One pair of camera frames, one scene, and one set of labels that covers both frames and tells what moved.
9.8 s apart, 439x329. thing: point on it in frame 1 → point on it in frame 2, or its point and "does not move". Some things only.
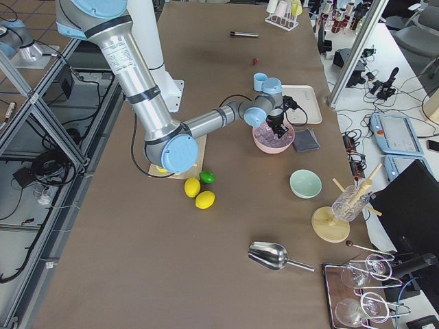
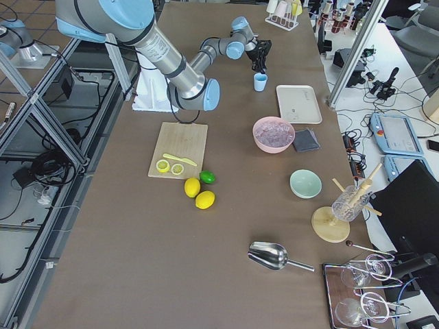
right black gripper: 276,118 → 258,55
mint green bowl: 305,184 does not move
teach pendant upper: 395,135 does not move
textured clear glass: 349,204 does not move
